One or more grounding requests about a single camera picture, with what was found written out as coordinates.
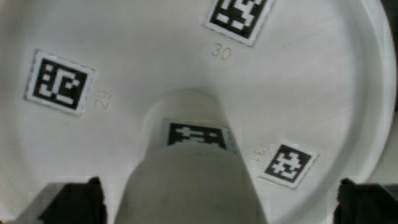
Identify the white round table top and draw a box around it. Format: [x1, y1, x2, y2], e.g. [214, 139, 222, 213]
[0, 0, 396, 224]

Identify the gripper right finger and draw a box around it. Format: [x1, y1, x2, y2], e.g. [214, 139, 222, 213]
[334, 178, 398, 224]

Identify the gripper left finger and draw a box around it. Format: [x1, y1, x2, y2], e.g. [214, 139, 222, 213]
[14, 177, 106, 224]

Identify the white cylindrical table leg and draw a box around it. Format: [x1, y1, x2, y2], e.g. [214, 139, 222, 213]
[113, 89, 268, 224]

